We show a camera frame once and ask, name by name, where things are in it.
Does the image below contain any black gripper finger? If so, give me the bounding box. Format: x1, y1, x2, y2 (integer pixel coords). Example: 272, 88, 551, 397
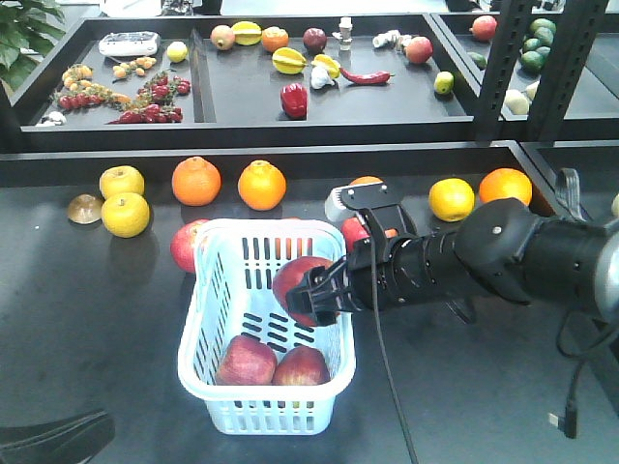
1, 410, 115, 463

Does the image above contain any red tomato fruit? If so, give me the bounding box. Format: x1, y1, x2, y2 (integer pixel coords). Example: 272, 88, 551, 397
470, 15, 497, 42

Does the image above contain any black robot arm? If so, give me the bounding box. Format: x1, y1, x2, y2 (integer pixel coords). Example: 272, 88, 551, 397
285, 198, 618, 326

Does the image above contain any red chili pepper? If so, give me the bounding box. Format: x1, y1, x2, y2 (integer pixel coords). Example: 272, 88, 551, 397
339, 68, 394, 86

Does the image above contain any white garlic bulb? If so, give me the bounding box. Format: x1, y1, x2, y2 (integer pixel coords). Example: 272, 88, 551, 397
309, 67, 335, 90

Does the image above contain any black wooden produce stand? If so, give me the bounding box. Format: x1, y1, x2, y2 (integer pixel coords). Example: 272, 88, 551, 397
1, 14, 618, 463

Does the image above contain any orange back left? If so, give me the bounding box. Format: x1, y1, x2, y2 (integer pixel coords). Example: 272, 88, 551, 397
171, 157, 221, 207

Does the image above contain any red apple on stand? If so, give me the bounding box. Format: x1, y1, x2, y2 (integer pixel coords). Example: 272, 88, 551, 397
340, 217, 369, 252

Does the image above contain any yellow apple back left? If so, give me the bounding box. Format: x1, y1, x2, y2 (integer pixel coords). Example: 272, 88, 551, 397
99, 165, 145, 199

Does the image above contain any yellow apple front left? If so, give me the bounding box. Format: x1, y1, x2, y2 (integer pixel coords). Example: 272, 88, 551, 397
102, 192, 150, 238

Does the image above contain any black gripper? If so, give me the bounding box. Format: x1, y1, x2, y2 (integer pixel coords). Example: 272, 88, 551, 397
285, 203, 416, 327

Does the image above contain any red apple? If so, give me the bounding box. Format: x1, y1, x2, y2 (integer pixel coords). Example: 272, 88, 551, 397
215, 334, 278, 386
272, 345, 331, 386
169, 218, 209, 274
340, 217, 369, 252

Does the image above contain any yellow starfruit front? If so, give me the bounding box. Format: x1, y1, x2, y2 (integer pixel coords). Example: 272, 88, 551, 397
272, 46, 307, 75

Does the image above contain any black camera cable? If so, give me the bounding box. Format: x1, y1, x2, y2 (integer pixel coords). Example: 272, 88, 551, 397
360, 207, 421, 464

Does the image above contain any green potted plant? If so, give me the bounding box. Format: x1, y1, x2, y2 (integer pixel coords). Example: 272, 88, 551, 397
1, 0, 65, 92

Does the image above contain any grapefruit orange fruit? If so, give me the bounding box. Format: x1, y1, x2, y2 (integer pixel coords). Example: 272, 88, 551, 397
349, 175, 383, 186

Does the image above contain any red apple edge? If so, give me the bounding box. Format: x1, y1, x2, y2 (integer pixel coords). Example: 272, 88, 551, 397
272, 257, 339, 329

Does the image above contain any orange back middle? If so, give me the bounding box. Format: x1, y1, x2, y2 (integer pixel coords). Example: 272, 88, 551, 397
238, 159, 287, 211

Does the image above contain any yellow green apple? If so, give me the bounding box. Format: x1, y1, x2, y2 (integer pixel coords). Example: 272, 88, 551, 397
428, 178, 475, 222

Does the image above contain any white digital scale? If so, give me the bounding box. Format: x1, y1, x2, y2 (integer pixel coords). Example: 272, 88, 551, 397
99, 31, 161, 57

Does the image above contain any red bell pepper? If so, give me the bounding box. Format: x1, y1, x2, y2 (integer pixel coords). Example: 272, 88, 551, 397
280, 83, 308, 119

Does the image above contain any red apple behind basket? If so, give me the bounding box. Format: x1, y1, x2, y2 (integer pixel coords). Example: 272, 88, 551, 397
169, 218, 209, 274

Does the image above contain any light blue plastic basket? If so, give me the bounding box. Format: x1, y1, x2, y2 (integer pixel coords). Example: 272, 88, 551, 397
177, 218, 356, 435

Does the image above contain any orange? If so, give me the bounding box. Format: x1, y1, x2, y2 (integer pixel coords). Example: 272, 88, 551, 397
171, 157, 221, 207
238, 159, 287, 211

